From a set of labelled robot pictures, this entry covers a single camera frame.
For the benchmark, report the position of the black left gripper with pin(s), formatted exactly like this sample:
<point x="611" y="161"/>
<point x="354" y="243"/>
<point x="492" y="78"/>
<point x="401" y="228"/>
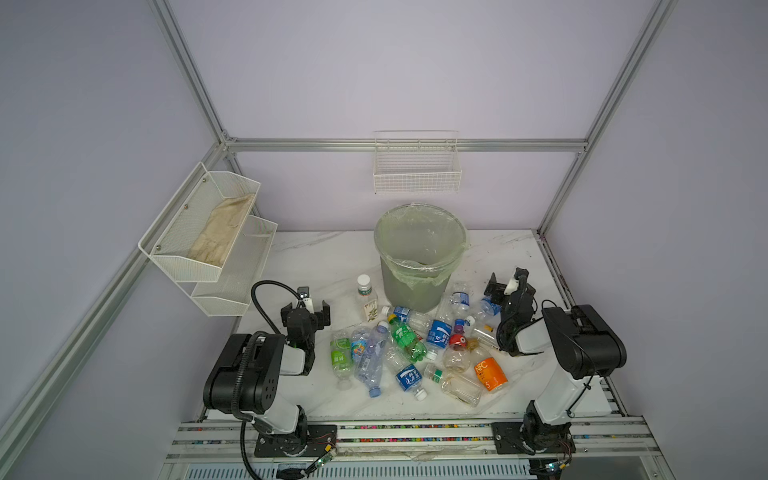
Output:
<point x="321" y="317"/>

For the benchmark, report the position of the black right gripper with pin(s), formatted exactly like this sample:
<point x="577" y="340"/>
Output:
<point x="496" y="290"/>

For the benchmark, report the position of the clear square bottle green band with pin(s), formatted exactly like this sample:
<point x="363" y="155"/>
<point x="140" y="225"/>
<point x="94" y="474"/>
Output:
<point x="454" y="385"/>

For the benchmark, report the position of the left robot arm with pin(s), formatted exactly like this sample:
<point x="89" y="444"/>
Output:
<point x="245" y="378"/>

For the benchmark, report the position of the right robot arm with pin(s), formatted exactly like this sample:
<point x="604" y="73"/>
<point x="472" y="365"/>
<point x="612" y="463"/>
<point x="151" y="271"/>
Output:
<point x="585" y="347"/>

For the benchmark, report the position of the small bottle blue label near bin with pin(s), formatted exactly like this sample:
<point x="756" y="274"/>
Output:
<point x="417" y="321"/>

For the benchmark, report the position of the green plastic bin liner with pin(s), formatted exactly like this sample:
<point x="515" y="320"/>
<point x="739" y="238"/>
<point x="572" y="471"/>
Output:
<point x="420" y="243"/>

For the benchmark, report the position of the grey mesh waste bin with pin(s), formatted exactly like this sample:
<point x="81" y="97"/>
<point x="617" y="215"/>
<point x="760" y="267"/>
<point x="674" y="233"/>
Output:
<point x="423" y="298"/>

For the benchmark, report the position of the small crushed bottle blue label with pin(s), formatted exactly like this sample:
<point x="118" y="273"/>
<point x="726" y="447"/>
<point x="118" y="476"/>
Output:
<point x="485" y="309"/>

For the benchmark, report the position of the clear bottle white orange label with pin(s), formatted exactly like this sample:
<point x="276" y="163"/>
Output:
<point x="482" y="331"/>

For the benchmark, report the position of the small clear bottle blue white label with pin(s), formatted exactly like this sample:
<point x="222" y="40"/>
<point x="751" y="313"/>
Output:
<point x="460" y="299"/>

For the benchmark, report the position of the clear bottle green neck label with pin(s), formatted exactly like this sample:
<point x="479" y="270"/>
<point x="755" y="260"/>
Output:
<point x="367" y="297"/>

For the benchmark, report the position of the orange NFC juice bottle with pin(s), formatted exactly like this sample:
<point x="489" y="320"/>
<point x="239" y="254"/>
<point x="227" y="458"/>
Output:
<point x="486" y="368"/>

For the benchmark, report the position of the round clear bottle red label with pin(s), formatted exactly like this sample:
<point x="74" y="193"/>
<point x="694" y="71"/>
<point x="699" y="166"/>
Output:
<point x="456" y="355"/>

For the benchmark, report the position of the large clear bottle colourful label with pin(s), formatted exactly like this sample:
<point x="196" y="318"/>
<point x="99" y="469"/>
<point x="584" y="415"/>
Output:
<point x="370" y="366"/>

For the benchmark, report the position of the green soda bottle yellow cap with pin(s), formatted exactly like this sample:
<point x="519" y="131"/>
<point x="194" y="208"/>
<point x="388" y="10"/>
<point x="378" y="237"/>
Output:
<point x="406" y="339"/>

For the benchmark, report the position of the clear bottle blue label white cap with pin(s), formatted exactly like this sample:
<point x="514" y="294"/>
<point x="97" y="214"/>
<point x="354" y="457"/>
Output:
<point x="407" y="376"/>

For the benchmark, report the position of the beige cloth in shelf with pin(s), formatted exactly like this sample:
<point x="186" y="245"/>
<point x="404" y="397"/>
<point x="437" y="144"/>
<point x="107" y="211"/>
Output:
<point x="214" y="243"/>

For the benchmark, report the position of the white two-tier mesh shelf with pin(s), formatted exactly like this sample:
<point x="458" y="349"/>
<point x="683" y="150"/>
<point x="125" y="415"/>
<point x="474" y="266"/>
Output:
<point x="216" y="291"/>

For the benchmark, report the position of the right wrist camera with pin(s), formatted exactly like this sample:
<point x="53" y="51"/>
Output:
<point x="511" y="287"/>

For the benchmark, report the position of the aluminium front rail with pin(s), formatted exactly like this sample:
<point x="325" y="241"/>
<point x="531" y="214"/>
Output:
<point x="423" y="440"/>

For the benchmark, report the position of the aluminium frame profiles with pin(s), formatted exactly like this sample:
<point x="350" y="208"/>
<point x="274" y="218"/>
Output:
<point x="38" y="403"/>

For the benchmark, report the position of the white wire wall basket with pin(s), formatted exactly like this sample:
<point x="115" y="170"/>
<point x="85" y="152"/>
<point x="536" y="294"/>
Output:
<point x="416" y="162"/>

